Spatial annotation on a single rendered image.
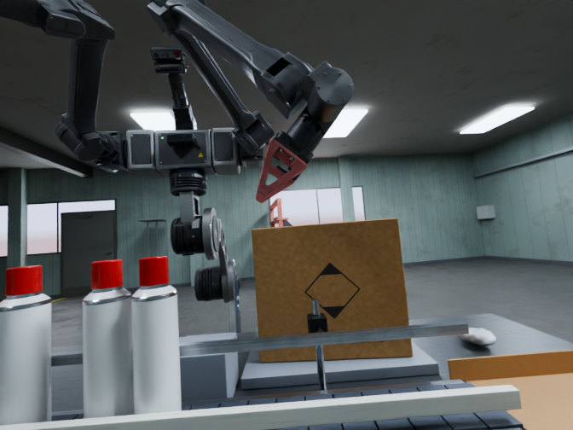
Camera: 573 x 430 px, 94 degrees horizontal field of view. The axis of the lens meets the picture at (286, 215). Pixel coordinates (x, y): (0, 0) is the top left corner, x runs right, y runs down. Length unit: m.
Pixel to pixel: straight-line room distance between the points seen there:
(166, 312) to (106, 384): 0.10
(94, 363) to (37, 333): 0.09
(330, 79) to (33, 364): 0.52
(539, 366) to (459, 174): 9.55
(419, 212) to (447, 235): 1.12
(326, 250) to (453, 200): 9.33
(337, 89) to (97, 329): 0.43
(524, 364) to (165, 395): 0.56
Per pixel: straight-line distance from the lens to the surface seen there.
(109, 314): 0.40
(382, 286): 0.58
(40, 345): 0.47
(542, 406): 0.59
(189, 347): 0.42
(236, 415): 0.36
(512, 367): 0.65
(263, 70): 0.52
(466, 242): 9.98
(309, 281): 0.56
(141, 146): 1.12
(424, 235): 9.14
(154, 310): 0.36
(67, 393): 0.75
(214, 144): 1.07
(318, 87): 0.42
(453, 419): 0.42
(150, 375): 0.38
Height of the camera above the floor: 1.10
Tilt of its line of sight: 5 degrees up
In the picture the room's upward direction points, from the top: 4 degrees counter-clockwise
